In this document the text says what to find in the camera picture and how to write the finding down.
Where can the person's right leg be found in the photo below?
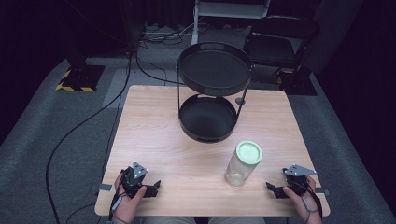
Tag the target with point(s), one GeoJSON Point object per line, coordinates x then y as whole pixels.
{"type": "Point", "coordinates": [236, 220]}

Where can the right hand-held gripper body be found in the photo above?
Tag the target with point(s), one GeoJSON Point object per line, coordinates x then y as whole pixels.
{"type": "Point", "coordinates": [299, 179]}

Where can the person's right hand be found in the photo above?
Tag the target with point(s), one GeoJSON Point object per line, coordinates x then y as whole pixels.
{"type": "Point", "coordinates": [300, 205]}

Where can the black folding chair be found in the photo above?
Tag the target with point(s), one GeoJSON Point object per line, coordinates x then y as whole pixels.
{"type": "Point", "coordinates": [274, 46]}

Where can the grey tape strip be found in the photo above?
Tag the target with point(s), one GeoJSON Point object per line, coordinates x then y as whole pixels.
{"type": "Point", "coordinates": [105, 187]}
{"type": "Point", "coordinates": [323, 191]}

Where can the person's left hand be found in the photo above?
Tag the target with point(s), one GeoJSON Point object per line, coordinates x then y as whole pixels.
{"type": "Point", "coordinates": [127, 207]}

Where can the black base with yellow stripes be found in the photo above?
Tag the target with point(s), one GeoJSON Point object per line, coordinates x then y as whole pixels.
{"type": "Point", "coordinates": [81, 77]}
{"type": "Point", "coordinates": [299, 82]}

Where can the person's leg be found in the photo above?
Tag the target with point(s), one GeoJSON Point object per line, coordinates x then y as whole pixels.
{"type": "Point", "coordinates": [236, 220]}
{"type": "Point", "coordinates": [168, 220]}

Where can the black two-tier round rack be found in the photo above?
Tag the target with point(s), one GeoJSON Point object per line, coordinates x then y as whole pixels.
{"type": "Point", "coordinates": [214, 70]}

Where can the person's left leg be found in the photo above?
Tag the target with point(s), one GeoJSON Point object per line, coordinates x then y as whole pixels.
{"type": "Point", "coordinates": [168, 220]}

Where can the white metal stand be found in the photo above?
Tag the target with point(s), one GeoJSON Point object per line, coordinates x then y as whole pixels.
{"type": "Point", "coordinates": [230, 9]}

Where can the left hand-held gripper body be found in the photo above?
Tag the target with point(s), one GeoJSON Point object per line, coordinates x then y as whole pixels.
{"type": "Point", "coordinates": [134, 182]}

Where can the glass jar with green lid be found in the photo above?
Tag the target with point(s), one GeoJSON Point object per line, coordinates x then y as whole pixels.
{"type": "Point", "coordinates": [246, 158]}

